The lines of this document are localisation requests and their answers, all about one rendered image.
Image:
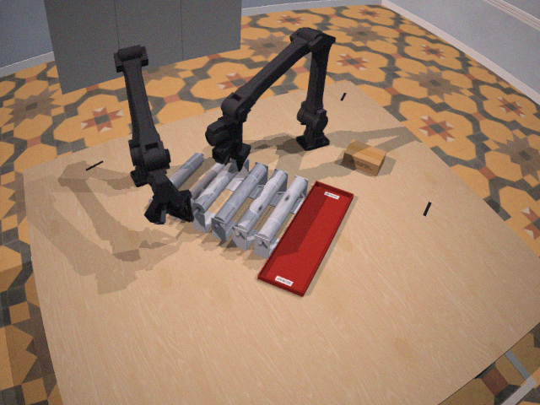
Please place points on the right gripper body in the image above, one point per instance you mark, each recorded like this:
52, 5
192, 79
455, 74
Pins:
184, 195

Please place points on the red rectangular tray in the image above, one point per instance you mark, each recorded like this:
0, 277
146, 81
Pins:
297, 256

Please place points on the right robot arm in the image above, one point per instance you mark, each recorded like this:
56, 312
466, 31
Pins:
145, 136

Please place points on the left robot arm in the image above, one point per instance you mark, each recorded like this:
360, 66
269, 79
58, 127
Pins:
311, 112

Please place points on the brown cardboard box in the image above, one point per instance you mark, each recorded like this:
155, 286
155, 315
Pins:
364, 157

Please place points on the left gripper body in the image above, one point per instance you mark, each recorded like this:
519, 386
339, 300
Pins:
243, 153

